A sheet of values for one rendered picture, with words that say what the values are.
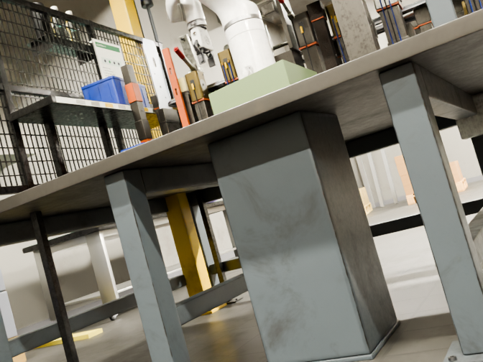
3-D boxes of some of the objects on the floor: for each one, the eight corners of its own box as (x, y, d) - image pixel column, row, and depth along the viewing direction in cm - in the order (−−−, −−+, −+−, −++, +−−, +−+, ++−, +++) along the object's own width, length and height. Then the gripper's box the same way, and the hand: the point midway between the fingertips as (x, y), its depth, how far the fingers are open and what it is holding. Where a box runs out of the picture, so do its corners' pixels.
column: (373, 359, 141) (300, 109, 145) (267, 373, 155) (204, 144, 160) (400, 323, 168) (338, 113, 172) (308, 337, 182) (253, 144, 187)
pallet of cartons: (333, 220, 1001) (322, 182, 1006) (384, 207, 956) (372, 166, 961) (307, 230, 891) (295, 187, 896) (364, 215, 846) (351, 171, 851)
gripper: (199, 34, 254) (210, 70, 253) (180, 26, 238) (190, 65, 237) (213, 28, 251) (223, 65, 250) (195, 19, 235) (205, 59, 234)
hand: (207, 62), depth 244 cm, fingers open, 8 cm apart
